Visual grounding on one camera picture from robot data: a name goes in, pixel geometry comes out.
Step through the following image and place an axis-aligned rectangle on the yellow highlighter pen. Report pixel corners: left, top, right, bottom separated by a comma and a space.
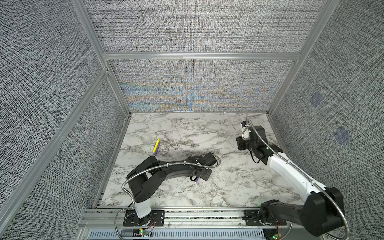
153, 138, 161, 153

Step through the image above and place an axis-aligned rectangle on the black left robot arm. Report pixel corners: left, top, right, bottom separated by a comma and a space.
122, 152, 221, 220

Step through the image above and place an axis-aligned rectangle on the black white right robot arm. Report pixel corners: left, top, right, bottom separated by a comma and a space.
236, 137, 349, 239

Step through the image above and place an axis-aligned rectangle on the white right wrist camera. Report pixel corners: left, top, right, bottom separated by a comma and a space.
241, 121, 266, 141

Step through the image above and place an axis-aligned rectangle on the left steel cable conduit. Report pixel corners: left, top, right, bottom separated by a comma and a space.
113, 152, 222, 240

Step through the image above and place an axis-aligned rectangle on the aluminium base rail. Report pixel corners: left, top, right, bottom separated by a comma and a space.
75, 207, 315, 240

